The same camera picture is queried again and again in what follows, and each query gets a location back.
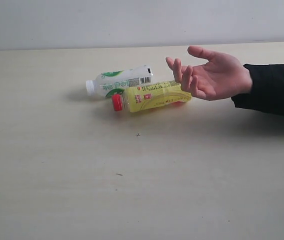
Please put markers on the person's open bare hand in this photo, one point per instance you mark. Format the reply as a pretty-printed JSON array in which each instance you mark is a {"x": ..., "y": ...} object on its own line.
[{"x": 222, "y": 77}]

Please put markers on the yellow label bottle red cap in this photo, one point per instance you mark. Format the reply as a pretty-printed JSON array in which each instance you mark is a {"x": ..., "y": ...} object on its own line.
[{"x": 140, "y": 98}]

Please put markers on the black sleeved forearm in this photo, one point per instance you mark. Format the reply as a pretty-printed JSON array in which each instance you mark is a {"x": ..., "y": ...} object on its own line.
[{"x": 267, "y": 92}]

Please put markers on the white green label bottle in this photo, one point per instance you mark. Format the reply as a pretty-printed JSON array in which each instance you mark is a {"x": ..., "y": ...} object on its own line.
[{"x": 115, "y": 82}]

